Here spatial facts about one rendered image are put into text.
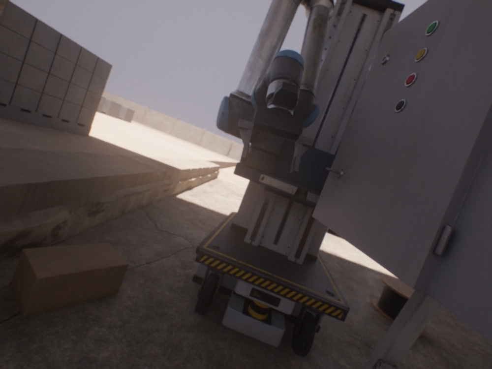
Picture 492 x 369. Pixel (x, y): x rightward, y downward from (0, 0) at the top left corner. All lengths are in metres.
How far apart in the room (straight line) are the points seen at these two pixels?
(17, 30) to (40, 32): 0.16
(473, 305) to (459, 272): 0.04
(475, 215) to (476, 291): 0.10
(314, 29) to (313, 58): 0.14
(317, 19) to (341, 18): 0.43
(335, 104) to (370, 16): 0.50
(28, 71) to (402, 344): 3.14
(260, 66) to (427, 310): 1.10
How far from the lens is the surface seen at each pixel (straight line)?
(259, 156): 1.08
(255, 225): 1.32
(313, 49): 1.02
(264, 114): 0.63
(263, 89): 0.79
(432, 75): 0.61
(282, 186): 1.08
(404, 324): 1.11
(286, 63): 0.73
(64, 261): 1.20
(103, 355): 1.07
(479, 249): 0.42
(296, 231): 1.37
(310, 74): 0.94
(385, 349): 1.16
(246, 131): 0.61
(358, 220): 0.57
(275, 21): 1.14
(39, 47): 3.01
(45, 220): 1.44
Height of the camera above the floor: 0.74
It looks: 2 degrees down
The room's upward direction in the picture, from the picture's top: 21 degrees clockwise
